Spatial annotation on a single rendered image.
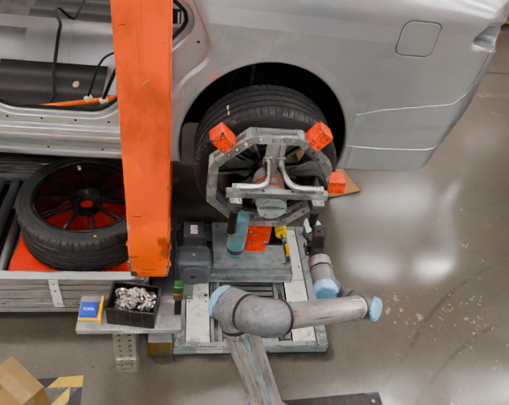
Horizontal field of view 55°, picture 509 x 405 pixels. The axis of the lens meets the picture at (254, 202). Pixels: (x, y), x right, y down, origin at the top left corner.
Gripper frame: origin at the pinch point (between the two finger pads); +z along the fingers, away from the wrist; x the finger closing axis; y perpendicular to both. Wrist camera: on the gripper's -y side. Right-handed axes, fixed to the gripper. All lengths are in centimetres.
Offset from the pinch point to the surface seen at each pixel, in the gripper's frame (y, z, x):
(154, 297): 26, -22, -65
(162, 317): 38, -24, -62
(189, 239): 42, 24, -51
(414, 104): -33, 44, 50
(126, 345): 57, -27, -78
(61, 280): 45, 0, -109
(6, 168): 50, 81, -154
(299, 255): 76, 42, 17
